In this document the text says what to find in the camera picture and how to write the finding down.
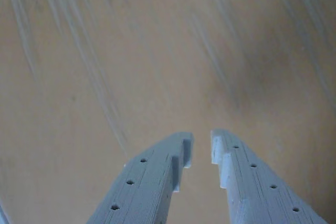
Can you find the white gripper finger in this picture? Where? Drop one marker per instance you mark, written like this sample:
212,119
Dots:
252,190
144,187

